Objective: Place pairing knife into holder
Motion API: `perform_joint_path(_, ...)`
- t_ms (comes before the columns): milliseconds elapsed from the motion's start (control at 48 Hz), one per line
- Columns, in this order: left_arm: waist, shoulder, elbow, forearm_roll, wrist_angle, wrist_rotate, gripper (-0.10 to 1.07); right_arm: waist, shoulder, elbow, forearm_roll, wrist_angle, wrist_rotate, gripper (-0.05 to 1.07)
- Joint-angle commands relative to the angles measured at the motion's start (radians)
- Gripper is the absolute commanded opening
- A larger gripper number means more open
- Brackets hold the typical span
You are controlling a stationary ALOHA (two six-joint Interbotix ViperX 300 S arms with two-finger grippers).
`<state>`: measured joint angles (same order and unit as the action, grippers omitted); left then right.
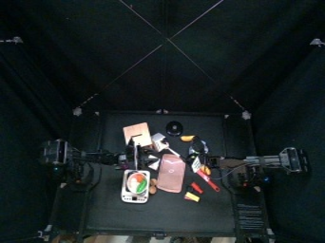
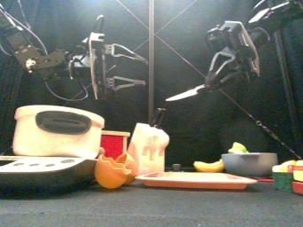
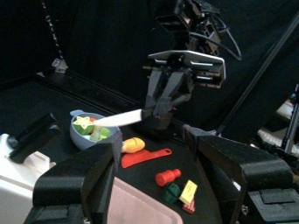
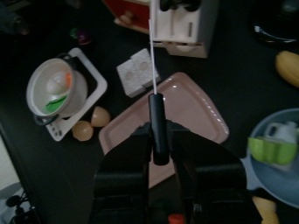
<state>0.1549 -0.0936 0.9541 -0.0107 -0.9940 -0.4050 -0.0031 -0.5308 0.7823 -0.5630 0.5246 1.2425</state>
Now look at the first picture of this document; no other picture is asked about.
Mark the wooden cutting board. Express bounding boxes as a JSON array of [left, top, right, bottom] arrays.
[[121, 121, 154, 148]]

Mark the white bowl with toy food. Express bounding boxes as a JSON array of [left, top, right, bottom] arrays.
[[125, 172, 150, 195]]

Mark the red toy block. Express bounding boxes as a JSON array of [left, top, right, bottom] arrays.
[[188, 181, 204, 195]]

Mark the yellow toy block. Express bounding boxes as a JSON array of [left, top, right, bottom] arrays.
[[183, 191, 202, 203]]

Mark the white kitchen scale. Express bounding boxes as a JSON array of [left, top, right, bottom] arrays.
[[119, 169, 152, 204]]

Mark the black round lid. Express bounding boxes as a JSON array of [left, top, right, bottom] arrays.
[[164, 121, 184, 138]]

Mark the red packet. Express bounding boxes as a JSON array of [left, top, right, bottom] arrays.
[[156, 153, 187, 195]]

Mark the white knife holder block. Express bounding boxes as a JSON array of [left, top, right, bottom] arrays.
[[150, 132, 170, 153]]

